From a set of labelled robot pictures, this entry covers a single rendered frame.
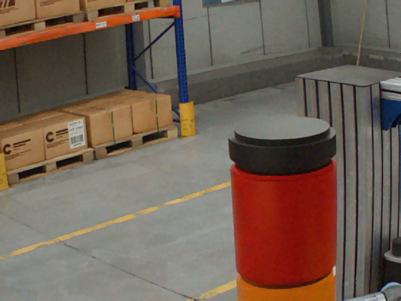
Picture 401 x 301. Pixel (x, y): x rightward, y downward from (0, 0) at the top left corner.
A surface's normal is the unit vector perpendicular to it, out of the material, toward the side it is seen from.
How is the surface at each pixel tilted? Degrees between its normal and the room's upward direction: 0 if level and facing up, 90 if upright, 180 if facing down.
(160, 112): 92
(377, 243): 90
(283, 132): 0
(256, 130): 0
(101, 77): 90
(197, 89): 90
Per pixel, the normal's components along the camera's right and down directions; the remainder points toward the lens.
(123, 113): 0.66, 0.14
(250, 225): -0.65, 0.24
